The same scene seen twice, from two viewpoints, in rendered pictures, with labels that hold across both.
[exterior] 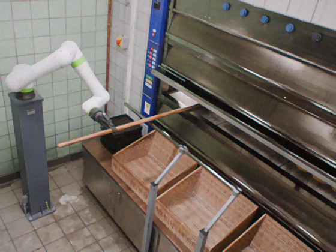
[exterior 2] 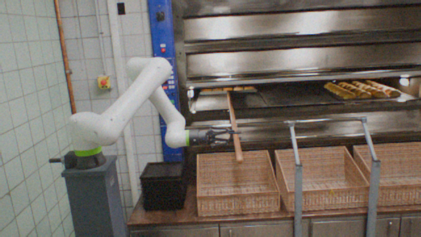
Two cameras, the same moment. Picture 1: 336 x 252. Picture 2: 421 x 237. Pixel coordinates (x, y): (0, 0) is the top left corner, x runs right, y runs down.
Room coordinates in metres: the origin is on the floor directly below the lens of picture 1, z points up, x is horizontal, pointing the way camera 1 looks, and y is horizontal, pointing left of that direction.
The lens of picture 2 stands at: (0.65, 1.76, 1.78)
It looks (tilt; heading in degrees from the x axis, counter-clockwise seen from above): 15 degrees down; 315
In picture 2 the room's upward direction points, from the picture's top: 3 degrees counter-clockwise
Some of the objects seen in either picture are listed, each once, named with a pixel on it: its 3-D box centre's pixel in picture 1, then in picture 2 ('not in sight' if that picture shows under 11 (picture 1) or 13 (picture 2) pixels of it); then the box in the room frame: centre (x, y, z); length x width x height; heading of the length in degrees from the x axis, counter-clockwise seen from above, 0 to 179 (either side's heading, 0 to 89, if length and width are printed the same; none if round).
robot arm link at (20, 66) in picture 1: (23, 78); (87, 132); (2.14, 1.09, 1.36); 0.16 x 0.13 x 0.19; 5
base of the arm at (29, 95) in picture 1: (22, 89); (77, 158); (2.20, 1.13, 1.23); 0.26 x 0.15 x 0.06; 44
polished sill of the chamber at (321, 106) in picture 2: (242, 147); (306, 108); (1.94, -0.57, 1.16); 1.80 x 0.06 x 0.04; 43
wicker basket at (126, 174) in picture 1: (153, 164); (235, 180); (2.16, 0.04, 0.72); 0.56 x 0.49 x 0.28; 45
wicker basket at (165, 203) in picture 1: (203, 210); (318, 176); (1.72, -0.37, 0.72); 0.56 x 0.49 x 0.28; 45
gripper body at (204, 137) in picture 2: (101, 119); (207, 137); (1.99, 0.46, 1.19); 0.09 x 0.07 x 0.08; 43
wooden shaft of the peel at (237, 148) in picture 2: (164, 114); (232, 115); (2.19, 0.01, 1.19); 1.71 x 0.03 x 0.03; 133
